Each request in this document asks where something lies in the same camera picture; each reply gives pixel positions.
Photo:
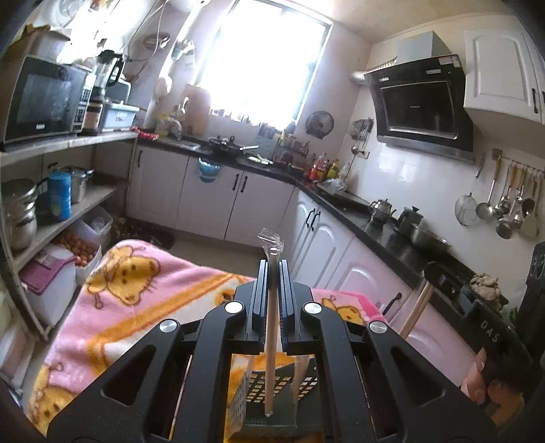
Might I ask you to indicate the grey-blue lidded container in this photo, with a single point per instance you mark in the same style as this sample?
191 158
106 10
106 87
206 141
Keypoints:
120 117

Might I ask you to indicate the spice jar rack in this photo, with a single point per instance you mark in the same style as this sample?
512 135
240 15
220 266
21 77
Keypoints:
285 145

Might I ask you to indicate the black microwave oven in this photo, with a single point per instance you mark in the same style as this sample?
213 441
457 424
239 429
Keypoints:
47 100

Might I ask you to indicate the white plastic storage box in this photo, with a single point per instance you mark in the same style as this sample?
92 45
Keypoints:
49 281

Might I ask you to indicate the hanging kitchen tools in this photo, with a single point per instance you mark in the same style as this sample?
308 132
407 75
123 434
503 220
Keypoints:
362 134

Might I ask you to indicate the steel basin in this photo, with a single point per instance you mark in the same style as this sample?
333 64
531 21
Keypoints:
430 240

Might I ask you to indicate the black kitchen countertop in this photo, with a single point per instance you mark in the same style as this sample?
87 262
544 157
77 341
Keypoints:
374 232

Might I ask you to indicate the blue canister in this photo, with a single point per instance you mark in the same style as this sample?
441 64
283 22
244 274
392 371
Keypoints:
59 196

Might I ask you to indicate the metal shelf rack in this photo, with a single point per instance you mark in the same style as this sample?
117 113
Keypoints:
64 142

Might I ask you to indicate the black wall fan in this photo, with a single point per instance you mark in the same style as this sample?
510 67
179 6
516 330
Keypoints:
319 125

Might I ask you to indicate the row of condiment bottles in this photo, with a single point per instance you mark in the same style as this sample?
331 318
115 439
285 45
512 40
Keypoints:
325 168

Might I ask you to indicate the blue hanging bag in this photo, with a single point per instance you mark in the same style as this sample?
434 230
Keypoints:
209 170

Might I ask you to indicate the small steel pot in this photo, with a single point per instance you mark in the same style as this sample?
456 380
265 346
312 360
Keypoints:
80 185

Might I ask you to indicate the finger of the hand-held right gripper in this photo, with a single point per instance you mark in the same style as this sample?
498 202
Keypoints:
460 296
436 277

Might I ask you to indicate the box of brown eggs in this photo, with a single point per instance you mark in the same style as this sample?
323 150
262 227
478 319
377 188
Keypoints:
76 247

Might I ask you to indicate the grey perforated utensil basket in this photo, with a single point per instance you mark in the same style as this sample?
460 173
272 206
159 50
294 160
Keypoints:
283 409

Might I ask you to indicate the pink printed blanket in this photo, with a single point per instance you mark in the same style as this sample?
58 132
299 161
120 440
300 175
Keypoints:
127 306

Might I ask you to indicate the white wall cabinet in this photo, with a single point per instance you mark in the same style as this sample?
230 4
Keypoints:
504 72

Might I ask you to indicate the kitchen window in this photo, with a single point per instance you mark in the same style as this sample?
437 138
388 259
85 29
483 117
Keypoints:
259 59

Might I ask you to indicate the steel skimmer ladle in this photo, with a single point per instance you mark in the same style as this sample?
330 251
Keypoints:
485 208

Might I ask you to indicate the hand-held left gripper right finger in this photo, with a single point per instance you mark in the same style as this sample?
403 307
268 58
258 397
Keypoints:
286 298

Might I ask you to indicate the bare wooden chopstick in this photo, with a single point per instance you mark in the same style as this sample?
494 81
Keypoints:
301 379
419 304

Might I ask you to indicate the wall hook rail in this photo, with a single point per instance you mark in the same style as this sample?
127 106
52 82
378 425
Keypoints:
523 164

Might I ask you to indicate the steel kettle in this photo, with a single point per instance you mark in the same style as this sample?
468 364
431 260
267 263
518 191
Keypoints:
381 211

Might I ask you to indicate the black kettle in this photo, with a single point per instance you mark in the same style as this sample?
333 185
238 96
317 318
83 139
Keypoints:
409 219

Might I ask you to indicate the red pot holder cloth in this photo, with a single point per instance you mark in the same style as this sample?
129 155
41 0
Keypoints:
144 133

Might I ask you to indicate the person's right hand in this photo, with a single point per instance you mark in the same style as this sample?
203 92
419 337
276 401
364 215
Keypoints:
479 385

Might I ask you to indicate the black frying pan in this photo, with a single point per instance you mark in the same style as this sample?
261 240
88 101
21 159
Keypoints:
228 147

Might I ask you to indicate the black range hood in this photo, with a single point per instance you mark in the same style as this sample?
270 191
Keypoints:
419 104

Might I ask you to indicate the ginger root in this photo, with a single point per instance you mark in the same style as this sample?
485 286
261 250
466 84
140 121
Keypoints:
487 287

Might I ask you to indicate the plastic-wrapped chopstick pair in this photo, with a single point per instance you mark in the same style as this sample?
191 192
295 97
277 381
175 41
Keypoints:
271 328

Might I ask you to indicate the white base cabinets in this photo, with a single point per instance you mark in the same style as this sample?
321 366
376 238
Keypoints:
264 208

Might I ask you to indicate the black blender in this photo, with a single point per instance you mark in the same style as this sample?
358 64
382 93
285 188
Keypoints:
102 89

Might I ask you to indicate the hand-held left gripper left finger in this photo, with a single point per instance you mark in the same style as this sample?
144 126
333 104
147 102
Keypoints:
259 298

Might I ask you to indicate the stacked steel pots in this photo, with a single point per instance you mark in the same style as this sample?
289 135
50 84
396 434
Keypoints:
17 213

